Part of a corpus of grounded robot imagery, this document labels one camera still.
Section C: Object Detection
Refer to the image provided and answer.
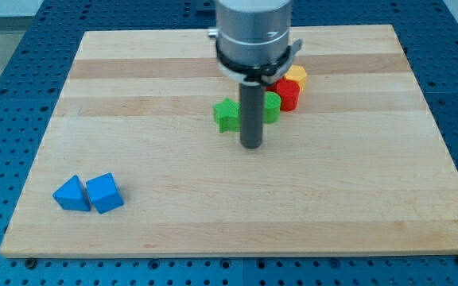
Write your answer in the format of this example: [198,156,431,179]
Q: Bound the blue cube block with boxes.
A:
[86,173,124,214]

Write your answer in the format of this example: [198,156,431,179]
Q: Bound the yellow hexagon block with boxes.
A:
[284,65,308,94]

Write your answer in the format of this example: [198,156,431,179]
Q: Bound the green star block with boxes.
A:
[212,98,239,133]

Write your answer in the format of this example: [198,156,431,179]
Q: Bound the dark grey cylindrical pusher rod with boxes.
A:
[239,84,266,149]

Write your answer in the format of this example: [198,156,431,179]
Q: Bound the wooden board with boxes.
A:
[0,25,458,259]

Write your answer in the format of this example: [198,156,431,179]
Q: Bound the red cylinder block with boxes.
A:
[266,79,301,111]

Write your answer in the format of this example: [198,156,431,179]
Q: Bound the blue triangle block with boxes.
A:
[52,175,91,211]

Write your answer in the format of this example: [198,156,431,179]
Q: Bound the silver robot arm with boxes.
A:
[208,0,303,149]

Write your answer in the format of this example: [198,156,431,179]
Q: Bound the green cylinder block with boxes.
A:
[264,91,281,124]

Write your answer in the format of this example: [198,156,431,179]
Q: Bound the black and white clamp ring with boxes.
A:
[215,39,303,85]

